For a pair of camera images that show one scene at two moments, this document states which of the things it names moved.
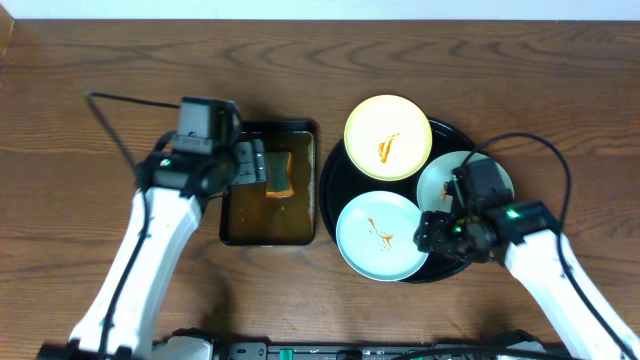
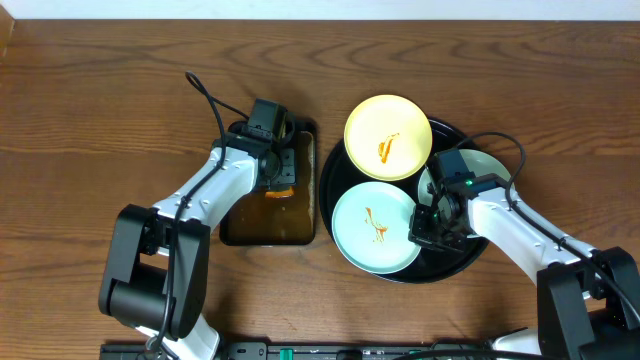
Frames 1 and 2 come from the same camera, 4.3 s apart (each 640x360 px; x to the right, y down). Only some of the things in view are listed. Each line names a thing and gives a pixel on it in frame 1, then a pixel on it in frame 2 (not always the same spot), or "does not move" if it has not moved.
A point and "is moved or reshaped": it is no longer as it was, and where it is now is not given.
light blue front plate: [375, 236] is moved or reshaped
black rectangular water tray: [248, 218] does not move
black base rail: [190, 347] does not move
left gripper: [250, 165] → [286, 171]
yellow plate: [388, 137] does not move
